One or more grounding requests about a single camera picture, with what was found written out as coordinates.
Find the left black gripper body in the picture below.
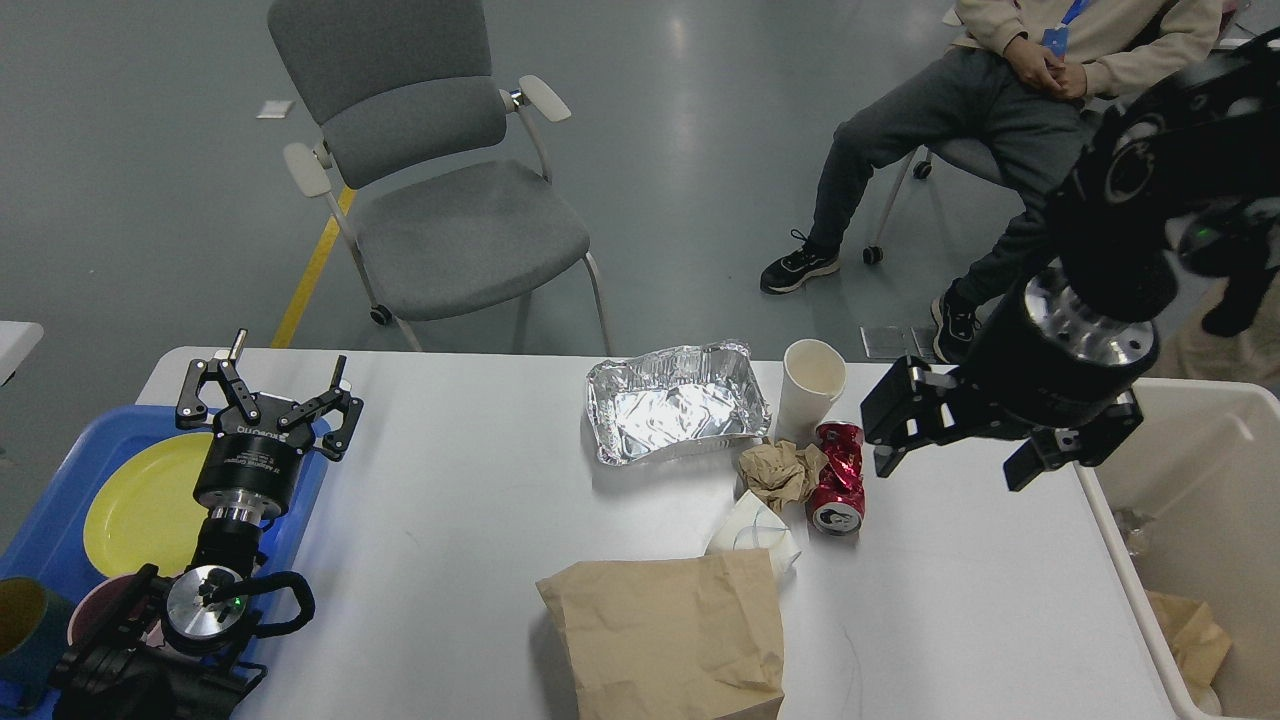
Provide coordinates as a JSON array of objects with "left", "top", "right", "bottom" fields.
[{"left": 192, "top": 405, "right": 317, "bottom": 519}]

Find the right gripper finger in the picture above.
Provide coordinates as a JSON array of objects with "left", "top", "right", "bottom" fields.
[
  {"left": 860, "top": 356, "right": 956, "bottom": 478},
  {"left": 1004, "top": 430, "right": 1079, "bottom": 492}
]

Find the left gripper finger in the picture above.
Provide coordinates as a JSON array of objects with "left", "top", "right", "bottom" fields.
[
  {"left": 302, "top": 354, "right": 365, "bottom": 462},
  {"left": 175, "top": 328, "right": 264, "bottom": 430}
]

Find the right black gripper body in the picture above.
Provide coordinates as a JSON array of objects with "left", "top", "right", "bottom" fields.
[{"left": 940, "top": 268, "right": 1158, "bottom": 464}]

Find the yellow plate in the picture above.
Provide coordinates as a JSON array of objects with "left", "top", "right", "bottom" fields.
[{"left": 83, "top": 433, "right": 212, "bottom": 577}]

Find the pink mug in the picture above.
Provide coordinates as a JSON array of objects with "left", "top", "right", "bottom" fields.
[{"left": 67, "top": 574, "right": 166, "bottom": 648}]

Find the brown paper bag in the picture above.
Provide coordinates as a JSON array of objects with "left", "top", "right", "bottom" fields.
[
  {"left": 536, "top": 550, "right": 785, "bottom": 719},
  {"left": 1146, "top": 591, "right": 1233, "bottom": 700}
]

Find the dark teal mug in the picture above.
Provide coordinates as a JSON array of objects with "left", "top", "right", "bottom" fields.
[{"left": 1, "top": 577, "right": 76, "bottom": 717}]

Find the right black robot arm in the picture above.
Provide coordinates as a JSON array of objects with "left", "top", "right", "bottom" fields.
[{"left": 861, "top": 29, "right": 1279, "bottom": 491}]

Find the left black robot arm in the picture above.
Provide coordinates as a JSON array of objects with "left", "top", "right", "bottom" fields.
[{"left": 47, "top": 331, "right": 364, "bottom": 719}]

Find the crushed red soda can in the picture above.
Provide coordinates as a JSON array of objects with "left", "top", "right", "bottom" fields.
[{"left": 806, "top": 421, "right": 867, "bottom": 537}]

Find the crumpled brown paper ball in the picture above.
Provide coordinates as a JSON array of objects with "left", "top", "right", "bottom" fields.
[{"left": 737, "top": 439, "right": 829, "bottom": 515}]

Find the beige plastic bin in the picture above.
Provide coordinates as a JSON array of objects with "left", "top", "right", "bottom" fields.
[{"left": 1076, "top": 378, "right": 1279, "bottom": 719}]

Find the tan cloth at right edge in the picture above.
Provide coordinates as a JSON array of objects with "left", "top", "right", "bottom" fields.
[{"left": 1149, "top": 278, "right": 1279, "bottom": 392}]

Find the white side table corner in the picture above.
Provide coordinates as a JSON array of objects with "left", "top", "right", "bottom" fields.
[{"left": 0, "top": 320, "right": 44, "bottom": 386}]

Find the blue plastic tray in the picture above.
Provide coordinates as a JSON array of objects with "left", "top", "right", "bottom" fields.
[{"left": 3, "top": 405, "right": 330, "bottom": 719}]

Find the aluminium foil tray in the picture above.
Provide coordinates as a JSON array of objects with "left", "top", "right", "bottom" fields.
[{"left": 585, "top": 340, "right": 773, "bottom": 468}]

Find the white chair under person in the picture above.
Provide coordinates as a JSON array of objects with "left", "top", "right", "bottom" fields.
[{"left": 861, "top": 10, "right": 1190, "bottom": 266}]

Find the seated person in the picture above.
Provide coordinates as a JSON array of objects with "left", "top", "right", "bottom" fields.
[{"left": 760, "top": 1, "right": 1222, "bottom": 364}]

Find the grey office chair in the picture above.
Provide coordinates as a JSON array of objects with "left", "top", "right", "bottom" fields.
[{"left": 268, "top": 1, "right": 600, "bottom": 350}]

